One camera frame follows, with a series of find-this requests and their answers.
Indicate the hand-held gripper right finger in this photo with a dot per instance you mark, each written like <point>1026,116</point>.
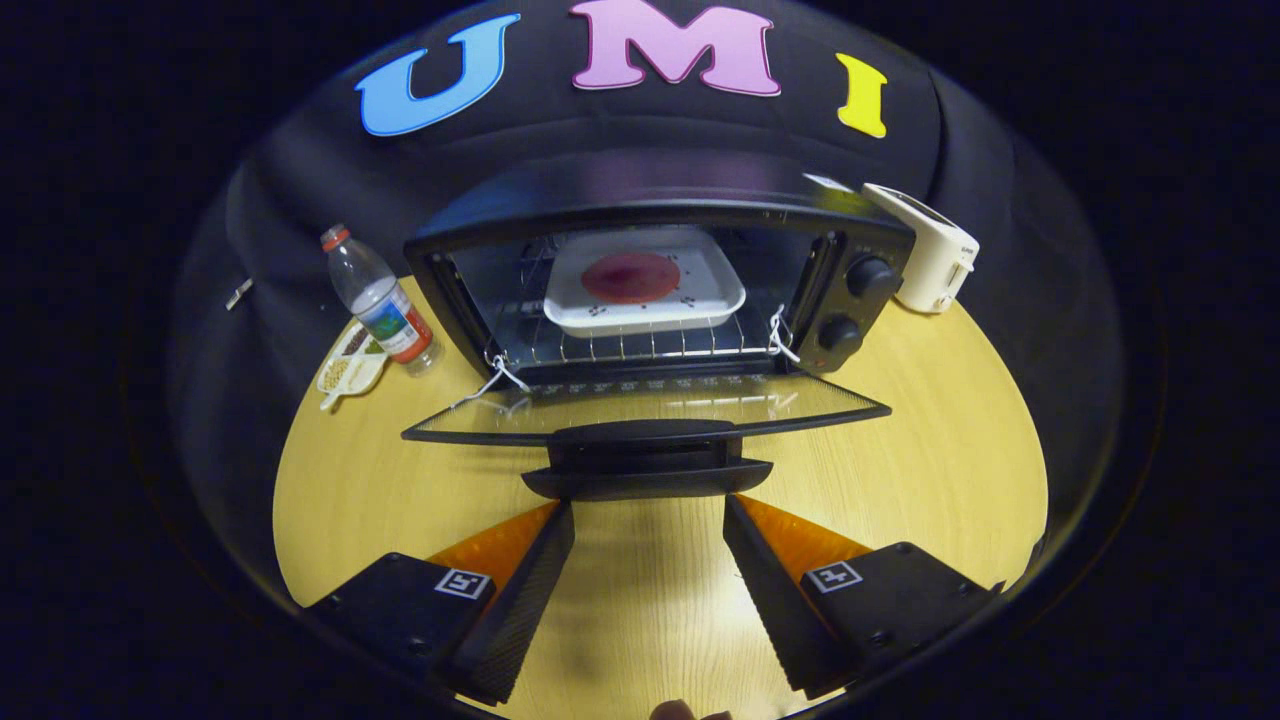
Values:
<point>770,590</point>

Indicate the white square plate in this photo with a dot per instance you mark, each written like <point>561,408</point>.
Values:
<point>640,315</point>

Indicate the pink ham slice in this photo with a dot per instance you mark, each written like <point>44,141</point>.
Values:
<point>630,277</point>

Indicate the black toaster oven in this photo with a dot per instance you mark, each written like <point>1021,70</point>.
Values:
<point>650,185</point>

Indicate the white snack dish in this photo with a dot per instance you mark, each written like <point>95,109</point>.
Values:
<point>345,375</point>

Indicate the silver cloth clip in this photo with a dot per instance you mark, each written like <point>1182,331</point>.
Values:
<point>239,294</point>

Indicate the white bread toaster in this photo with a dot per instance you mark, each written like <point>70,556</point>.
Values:
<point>930,250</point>

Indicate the clear plastic water bottle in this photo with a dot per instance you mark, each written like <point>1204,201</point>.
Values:
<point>375,295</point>

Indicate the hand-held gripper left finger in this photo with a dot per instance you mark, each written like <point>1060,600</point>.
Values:
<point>530,590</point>

